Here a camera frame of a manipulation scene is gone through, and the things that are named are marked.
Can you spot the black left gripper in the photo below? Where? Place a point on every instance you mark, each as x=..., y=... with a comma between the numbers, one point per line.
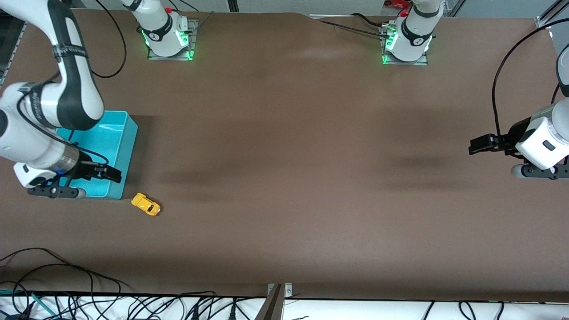
x=514, y=135

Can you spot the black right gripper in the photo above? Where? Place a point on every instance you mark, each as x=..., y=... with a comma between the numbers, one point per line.
x=86, y=170

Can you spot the cyan plastic storage bin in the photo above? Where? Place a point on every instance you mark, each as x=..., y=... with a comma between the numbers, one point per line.
x=114, y=144

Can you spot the yellow beetle toy car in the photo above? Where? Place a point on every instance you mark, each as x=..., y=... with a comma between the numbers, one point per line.
x=146, y=204

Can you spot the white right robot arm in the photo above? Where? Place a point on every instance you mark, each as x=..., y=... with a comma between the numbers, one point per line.
x=26, y=133

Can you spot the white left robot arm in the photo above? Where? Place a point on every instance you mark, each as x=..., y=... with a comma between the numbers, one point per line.
x=415, y=38

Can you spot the black power plug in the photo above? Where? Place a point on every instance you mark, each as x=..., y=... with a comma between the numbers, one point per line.
x=194, y=314
x=233, y=312

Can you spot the red box behind table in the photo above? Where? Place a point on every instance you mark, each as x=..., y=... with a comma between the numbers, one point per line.
x=398, y=4

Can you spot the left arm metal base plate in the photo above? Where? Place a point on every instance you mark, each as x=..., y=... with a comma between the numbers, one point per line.
x=409, y=63

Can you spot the aluminium frame profile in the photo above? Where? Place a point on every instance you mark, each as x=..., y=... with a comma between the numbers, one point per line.
x=546, y=20

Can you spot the grey table edge rail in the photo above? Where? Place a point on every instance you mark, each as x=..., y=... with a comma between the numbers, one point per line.
x=13, y=52

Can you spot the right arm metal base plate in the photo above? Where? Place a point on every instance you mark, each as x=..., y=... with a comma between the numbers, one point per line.
x=192, y=27

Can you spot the grey metal camera pole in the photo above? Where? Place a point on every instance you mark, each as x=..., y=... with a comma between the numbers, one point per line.
x=271, y=309

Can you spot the black frame post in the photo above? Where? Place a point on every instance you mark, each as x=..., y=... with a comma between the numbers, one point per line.
x=232, y=5

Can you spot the small metal table bracket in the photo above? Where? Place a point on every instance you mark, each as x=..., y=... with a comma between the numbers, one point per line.
x=288, y=290

